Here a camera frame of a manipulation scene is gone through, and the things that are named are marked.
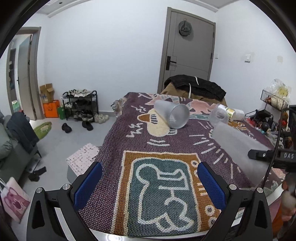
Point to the black shoe on floor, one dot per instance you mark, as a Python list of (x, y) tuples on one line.
[(66, 128)]

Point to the black jacket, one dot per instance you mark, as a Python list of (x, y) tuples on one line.
[(196, 86)]

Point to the pink tote bag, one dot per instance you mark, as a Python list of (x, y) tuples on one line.
[(15, 200)]

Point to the patterned woven table blanket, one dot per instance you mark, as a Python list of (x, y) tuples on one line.
[(150, 186)]

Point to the white plastic jar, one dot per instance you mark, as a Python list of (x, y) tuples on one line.
[(238, 115)]

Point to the cardboard box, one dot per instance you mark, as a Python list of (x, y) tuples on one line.
[(47, 93)]

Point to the black shoe rack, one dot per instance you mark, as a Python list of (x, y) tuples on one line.
[(80, 105)]

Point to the clear plastic bag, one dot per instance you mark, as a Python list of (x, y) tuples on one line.
[(278, 88)]

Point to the green cap on door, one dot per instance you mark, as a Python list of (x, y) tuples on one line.
[(185, 28)]

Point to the frosted cup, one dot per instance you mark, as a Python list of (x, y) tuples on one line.
[(217, 116), (175, 115), (237, 142)]

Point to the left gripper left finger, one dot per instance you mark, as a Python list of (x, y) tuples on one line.
[(43, 222)]

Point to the black wire wall basket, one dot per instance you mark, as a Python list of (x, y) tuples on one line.
[(273, 100)]

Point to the green slipper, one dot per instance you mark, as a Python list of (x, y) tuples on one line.
[(42, 130)]

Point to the orange paper bag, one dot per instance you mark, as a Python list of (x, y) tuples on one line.
[(51, 109)]

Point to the person left hand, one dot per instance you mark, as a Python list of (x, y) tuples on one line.
[(287, 203)]

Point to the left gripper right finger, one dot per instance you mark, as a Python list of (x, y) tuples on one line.
[(255, 224)]

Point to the black door lock handle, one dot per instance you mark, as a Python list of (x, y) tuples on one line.
[(168, 62)]

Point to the grey open side door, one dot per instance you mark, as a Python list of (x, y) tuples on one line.
[(22, 73)]

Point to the yellow white paper canister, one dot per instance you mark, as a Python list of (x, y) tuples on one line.
[(230, 112)]

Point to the round head figurine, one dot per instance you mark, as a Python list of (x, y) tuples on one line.
[(264, 128)]

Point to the brown chair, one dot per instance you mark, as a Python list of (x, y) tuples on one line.
[(171, 90)]

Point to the white light switch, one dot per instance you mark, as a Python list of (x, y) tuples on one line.
[(247, 58)]

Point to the black desk organizer rack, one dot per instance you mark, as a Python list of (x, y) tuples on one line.
[(259, 116)]

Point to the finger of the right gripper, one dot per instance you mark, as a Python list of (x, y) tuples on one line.
[(284, 158)]

